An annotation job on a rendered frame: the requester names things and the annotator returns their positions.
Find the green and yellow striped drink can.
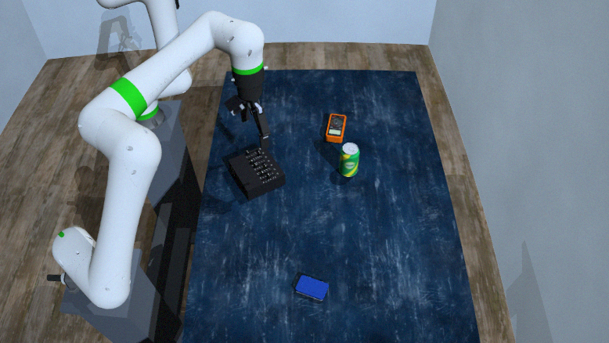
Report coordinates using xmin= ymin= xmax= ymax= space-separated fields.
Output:
xmin=339 ymin=143 xmax=359 ymax=177

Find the orange digital multimeter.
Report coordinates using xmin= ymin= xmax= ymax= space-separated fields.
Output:
xmin=326 ymin=114 xmax=346 ymax=143

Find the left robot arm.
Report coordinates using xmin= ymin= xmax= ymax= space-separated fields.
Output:
xmin=96 ymin=0 xmax=193 ymax=131

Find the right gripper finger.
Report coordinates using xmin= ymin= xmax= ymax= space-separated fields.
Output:
xmin=240 ymin=104 xmax=250 ymax=122
xmin=247 ymin=99 xmax=271 ymax=150

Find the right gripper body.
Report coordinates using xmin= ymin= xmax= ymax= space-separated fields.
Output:
xmin=237 ymin=84 xmax=262 ymax=110

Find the grey lighting desk panel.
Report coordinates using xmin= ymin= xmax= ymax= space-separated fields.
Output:
xmin=229 ymin=147 xmax=286 ymax=200

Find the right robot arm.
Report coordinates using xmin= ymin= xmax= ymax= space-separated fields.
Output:
xmin=47 ymin=10 xmax=268 ymax=309

